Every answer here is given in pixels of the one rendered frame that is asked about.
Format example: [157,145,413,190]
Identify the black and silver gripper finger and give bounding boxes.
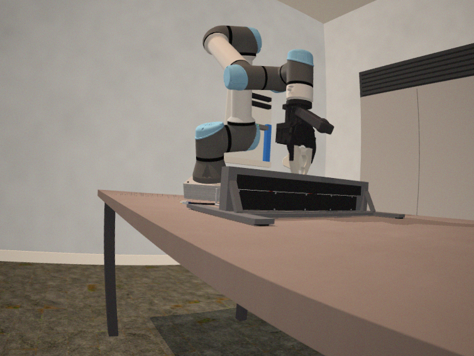
[282,132,301,174]
[299,137,316,175]

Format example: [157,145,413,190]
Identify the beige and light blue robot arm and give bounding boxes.
[192,25,334,184]

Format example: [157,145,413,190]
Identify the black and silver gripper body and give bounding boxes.
[275,99,315,147]

